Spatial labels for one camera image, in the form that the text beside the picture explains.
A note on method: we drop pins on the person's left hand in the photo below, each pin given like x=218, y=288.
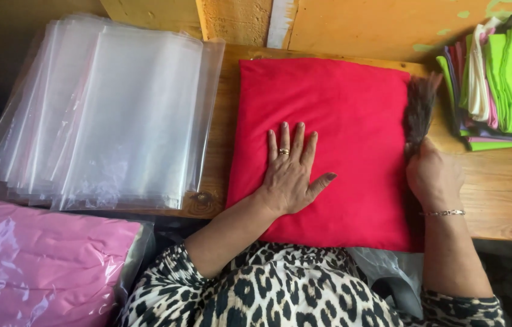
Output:
x=288, y=175

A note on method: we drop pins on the person's right hand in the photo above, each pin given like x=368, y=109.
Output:
x=433, y=175

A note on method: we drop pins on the red cloth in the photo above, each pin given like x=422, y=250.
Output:
x=328, y=150

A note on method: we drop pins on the dark bristle brush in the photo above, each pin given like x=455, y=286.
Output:
x=418, y=111

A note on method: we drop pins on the crumpled clear plastic bag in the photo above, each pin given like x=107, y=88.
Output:
x=392, y=277

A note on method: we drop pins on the stack of folded coloured cloths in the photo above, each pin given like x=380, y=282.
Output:
x=501, y=81

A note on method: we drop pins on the leopard print garment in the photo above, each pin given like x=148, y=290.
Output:
x=292, y=290

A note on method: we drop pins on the stack of clear plastic bags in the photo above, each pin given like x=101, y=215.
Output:
x=101, y=113

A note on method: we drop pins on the pink cloth in plastic bag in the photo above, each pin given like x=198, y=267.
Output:
x=42, y=263

